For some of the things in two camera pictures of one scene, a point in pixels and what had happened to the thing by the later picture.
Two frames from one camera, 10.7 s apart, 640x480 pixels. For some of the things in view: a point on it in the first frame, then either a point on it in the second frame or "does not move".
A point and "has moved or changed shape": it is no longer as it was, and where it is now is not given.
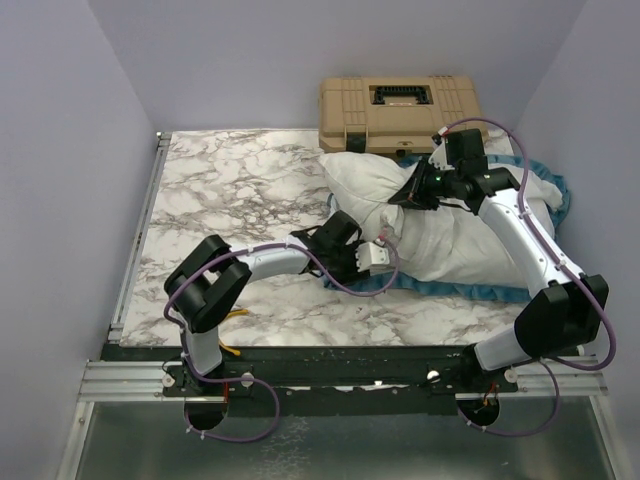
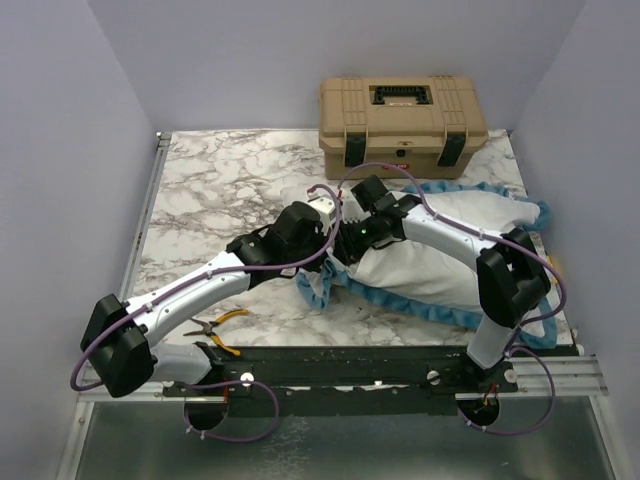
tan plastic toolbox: (395, 114) does not move
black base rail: (327, 380) does not move
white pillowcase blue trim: (455, 248) has moved or changed shape
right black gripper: (411, 194) to (346, 250)
